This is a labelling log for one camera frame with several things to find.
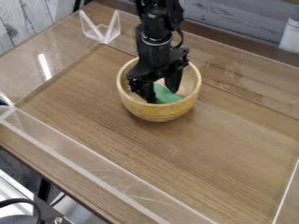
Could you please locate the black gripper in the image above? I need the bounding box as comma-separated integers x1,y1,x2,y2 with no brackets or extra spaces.
125,25,189,103

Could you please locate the green rectangular block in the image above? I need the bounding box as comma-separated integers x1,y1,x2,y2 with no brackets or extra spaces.
153,83,181,104

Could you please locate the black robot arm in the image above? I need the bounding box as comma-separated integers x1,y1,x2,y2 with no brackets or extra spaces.
125,0,189,103

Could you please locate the light brown wooden bowl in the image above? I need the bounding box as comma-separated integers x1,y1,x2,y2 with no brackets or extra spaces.
116,57,201,123

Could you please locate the white cylindrical container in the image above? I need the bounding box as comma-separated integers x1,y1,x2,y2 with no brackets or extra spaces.
279,14,299,53

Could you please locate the black metal table leg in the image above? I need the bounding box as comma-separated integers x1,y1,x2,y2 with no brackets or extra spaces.
37,178,52,202

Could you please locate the clear acrylic tray wall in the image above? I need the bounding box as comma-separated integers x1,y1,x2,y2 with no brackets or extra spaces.
0,4,299,224

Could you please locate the black cable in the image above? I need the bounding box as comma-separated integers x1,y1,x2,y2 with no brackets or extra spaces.
0,198,44,224

